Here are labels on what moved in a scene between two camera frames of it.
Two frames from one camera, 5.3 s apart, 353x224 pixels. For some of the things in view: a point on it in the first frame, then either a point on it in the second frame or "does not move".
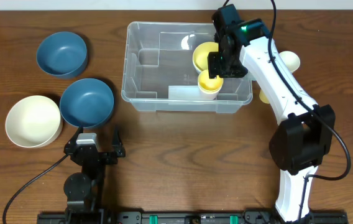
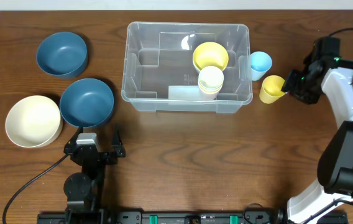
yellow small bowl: [201, 53] does not move
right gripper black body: [215, 66] to [293, 84]
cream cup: [291, 59] to [210, 78]
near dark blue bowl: [87, 102] does not move
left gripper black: [100, 156] does not move
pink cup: [209, 96] does not move
